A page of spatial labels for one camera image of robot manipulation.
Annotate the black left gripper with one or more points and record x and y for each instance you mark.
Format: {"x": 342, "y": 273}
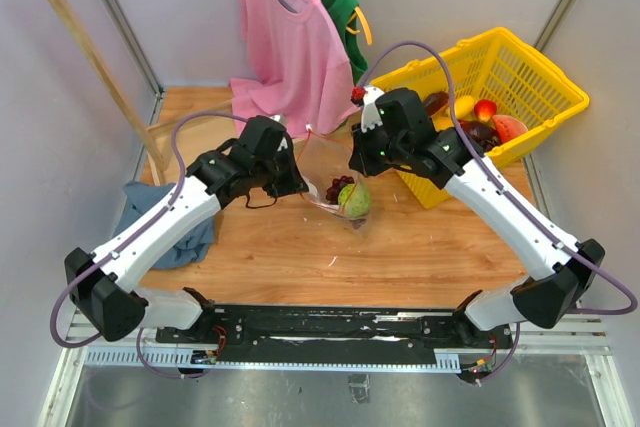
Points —
{"x": 295, "y": 182}

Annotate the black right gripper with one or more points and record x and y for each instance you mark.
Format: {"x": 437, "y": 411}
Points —
{"x": 359, "y": 160}

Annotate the clear zip top bag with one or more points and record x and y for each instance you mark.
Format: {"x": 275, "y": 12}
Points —
{"x": 320, "y": 159}

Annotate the green custard apple toy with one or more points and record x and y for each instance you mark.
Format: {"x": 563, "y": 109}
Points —
{"x": 355, "y": 201}

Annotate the dark purple grape bunch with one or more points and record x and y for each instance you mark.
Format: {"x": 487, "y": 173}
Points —
{"x": 337, "y": 185}

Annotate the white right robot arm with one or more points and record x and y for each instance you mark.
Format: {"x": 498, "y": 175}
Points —
{"x": 395, "y": 132}

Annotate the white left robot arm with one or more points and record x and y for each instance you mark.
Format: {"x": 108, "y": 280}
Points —
{"x": 104, "y": 284}

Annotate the yellow round fruit toy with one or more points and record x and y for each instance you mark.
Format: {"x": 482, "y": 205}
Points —
{"x": 442, "y": 123}

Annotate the yellow lemon toy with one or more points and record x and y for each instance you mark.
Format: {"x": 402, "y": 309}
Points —
{"x": 464, "y": 106}

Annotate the dark purple eggplant toy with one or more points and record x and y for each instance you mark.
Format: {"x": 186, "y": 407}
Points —
{"x": 479, "y": 131}

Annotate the pink t-shirt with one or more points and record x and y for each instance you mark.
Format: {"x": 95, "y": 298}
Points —
{"x": 301, "y": 69}

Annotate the watermelon slice toy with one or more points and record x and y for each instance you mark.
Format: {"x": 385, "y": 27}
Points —
{"x": 508, "y": 127}

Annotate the yellow plastic basket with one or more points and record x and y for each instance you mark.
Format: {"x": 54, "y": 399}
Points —
{"x": 494, "y": 65}

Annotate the blue cloth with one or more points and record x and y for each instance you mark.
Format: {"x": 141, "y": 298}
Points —
{"x": 191, "y": 248}

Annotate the green t-shirt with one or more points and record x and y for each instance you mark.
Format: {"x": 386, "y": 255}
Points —
{"x": 339, "y": 11}

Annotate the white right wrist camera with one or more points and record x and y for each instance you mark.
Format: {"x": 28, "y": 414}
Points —
{"x": 365, "y": 98}

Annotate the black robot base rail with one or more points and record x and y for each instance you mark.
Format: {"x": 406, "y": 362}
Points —
{"x": 333, "y": 337}

